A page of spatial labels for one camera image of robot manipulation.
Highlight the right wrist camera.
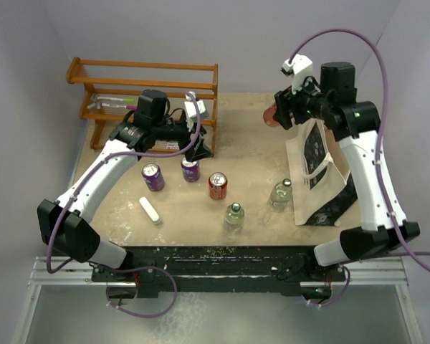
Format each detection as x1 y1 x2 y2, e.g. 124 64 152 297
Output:
281 54 313 94

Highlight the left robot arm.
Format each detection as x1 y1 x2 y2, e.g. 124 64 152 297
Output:
37 90 214 281

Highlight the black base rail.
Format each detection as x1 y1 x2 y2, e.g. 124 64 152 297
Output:
92 246 346 299

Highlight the small printed box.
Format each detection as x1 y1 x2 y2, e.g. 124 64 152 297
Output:
166 142 180 151

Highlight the white tube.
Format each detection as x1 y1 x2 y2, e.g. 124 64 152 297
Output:
138 197 161 225

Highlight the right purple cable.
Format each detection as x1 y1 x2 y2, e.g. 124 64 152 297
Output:
290 28 430 309

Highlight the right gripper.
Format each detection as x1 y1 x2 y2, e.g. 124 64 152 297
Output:
276 72 334 129

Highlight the wooden shelf rack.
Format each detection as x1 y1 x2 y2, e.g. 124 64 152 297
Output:
66 57 218 153

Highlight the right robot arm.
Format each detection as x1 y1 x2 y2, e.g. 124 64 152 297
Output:
273 55 420 280

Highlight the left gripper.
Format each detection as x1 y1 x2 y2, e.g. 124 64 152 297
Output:
153 117 214 161

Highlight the red cola can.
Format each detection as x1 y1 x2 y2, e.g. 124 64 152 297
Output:
209 172 228 200
263 102 280 128

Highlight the glass soda bottle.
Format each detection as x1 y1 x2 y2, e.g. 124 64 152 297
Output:
269 178 292 210
224 202 244 231

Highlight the glass soda bottle front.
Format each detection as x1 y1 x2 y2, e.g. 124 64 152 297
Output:
224 202 244 231

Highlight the purple soda can left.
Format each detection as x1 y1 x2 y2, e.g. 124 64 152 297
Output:
141 163 165 192

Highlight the purple soda can right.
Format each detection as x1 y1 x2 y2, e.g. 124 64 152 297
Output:
181 157 200 183

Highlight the canvas tote bag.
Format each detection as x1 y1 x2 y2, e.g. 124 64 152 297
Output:
286 119 357 226

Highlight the purple soda can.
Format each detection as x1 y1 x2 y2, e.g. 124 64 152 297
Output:
141 163 165 192
181 157 200 183

